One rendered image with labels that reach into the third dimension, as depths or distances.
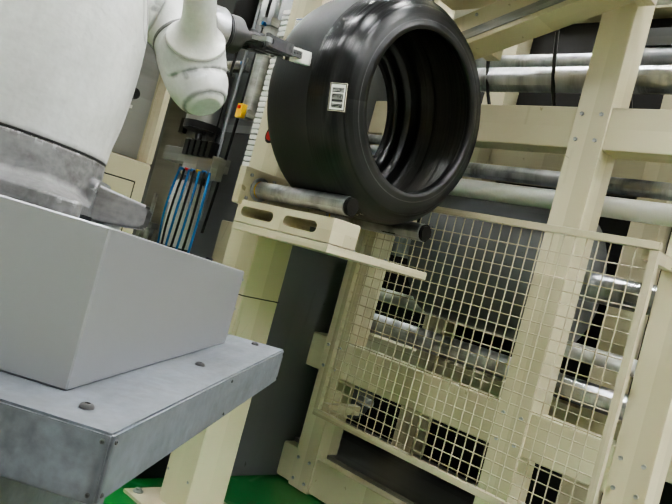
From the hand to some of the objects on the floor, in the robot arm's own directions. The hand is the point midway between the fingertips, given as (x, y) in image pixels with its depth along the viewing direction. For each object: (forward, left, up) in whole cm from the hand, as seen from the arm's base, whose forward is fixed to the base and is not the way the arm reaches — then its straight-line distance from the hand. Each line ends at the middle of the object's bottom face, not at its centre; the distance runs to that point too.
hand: (297, 55), depth 158 cm
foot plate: (+50, -5, -116) cm, 126 cm away
